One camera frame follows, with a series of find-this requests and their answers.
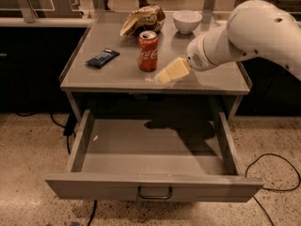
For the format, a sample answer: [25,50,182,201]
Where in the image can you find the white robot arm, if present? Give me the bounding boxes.
[154,0,301,84]

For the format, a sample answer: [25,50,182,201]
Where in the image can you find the grey metal cabinet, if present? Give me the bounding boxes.
[61,11,251,119]

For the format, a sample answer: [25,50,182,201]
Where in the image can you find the white bowl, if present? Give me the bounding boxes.
[173,10,202,34]

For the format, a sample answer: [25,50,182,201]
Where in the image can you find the brown chip bag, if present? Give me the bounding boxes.
[119,6,166,36]

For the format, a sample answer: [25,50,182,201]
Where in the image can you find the black cable left floor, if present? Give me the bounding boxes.
[15,111,99,226]

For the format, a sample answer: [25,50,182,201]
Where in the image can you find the black cable right floor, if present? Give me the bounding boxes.
[245,153,301,226]

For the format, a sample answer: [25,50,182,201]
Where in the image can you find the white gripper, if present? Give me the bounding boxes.
[153,34,215,84]

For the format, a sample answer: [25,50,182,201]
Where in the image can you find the white horizontal rail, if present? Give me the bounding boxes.
[0,18,92,27]

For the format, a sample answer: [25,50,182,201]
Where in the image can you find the black drawer handle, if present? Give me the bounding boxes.
[137,186,173,201]

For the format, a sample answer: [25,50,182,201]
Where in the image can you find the red coke can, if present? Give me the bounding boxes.
[138,30,158,72]

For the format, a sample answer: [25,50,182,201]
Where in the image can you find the black cable floor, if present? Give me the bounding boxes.
[245,153,301,226]
[15,111,99,226]

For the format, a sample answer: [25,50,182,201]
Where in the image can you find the dark blue snack bar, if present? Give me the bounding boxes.
[87,48,119,69]

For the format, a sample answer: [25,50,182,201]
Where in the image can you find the open grey top drawer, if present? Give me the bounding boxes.
[45,111,263,202]

